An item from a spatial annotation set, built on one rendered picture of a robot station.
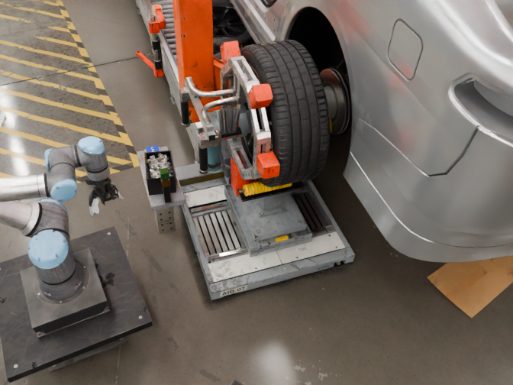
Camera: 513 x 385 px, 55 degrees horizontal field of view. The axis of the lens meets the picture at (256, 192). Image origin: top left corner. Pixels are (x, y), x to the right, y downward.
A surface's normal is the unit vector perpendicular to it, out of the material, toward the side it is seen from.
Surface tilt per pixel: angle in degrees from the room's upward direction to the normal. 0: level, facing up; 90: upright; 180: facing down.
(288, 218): 0
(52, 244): 7
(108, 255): 0
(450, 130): 90
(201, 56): 90
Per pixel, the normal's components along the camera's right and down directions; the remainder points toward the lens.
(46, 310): 0.05, -0.67
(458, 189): -0.55, 0.58
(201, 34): 0.33, 0.69
